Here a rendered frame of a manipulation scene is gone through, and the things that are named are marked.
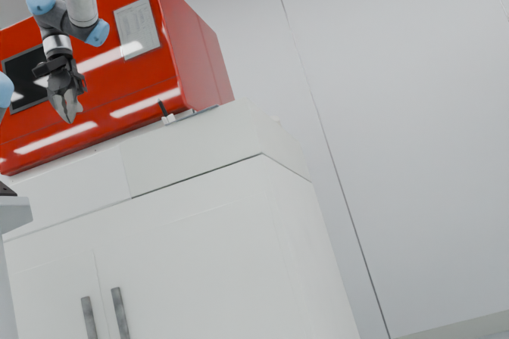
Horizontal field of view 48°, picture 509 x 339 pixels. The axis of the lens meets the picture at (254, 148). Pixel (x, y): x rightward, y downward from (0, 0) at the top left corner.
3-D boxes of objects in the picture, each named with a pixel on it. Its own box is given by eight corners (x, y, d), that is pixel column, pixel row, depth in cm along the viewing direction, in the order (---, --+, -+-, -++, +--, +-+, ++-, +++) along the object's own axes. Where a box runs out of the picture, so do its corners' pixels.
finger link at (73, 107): (89, 122, 160) (83, 92, 162) (77, 118, 154) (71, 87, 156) (80, 126, 160) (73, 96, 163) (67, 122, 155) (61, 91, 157)
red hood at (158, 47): (101, 193, 294) (79, 88, 309) (248, 142, 276) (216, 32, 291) (-2, 175, 223) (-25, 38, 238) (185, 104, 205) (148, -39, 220)
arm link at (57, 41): (60, 32, 159) (35, 42, 161) (63, 46, 158) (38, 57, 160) (75, 41, 166) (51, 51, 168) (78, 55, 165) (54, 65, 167)
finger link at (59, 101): (80, 126, 160) (73, 96, 163) (67, 122, 155) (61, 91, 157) (70, 130, 161) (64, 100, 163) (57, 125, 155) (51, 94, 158)
